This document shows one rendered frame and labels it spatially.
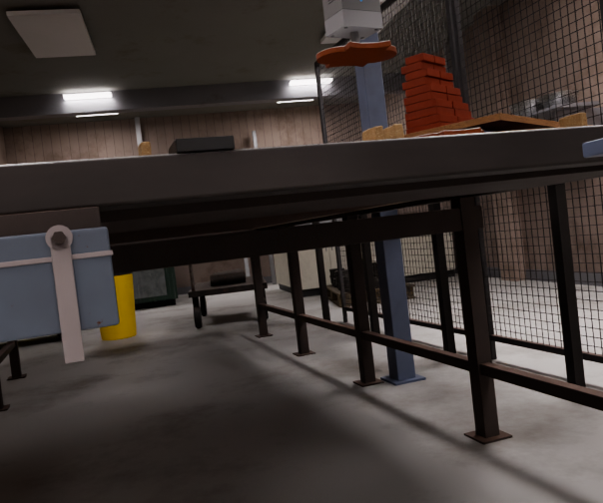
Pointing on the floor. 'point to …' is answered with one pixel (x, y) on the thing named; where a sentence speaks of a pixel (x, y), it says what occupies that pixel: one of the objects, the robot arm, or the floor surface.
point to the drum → (123, 309)
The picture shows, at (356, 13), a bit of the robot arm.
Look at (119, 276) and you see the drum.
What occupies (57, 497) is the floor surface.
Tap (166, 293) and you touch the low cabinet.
